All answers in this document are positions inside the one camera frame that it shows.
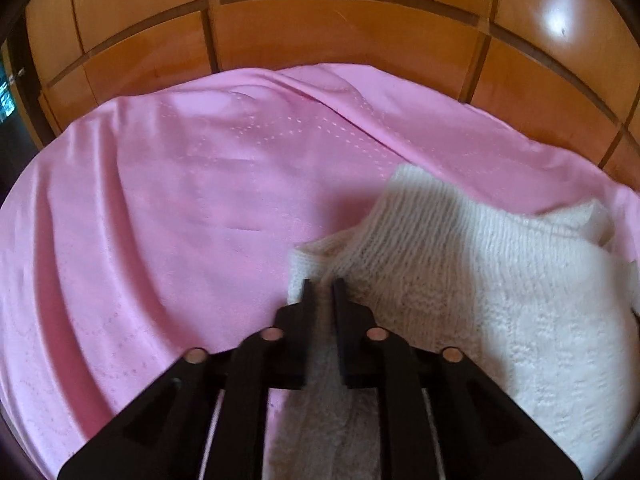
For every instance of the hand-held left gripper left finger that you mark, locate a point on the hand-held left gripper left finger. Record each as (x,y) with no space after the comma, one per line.
(305,305)

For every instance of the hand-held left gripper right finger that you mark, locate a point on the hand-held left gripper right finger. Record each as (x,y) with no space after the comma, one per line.
(341,305)

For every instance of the white knitted sweater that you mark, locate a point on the white knitted sweater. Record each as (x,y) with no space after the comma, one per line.
(480,300)

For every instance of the pink bed sheet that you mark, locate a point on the pink bed sheet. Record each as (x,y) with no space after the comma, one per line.
(165,210)

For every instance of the wooden wardrobe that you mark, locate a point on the wooden wardrobe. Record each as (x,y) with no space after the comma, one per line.
(320,20)

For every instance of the dark screen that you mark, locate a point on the dark screen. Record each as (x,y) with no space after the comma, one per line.
(6,95)

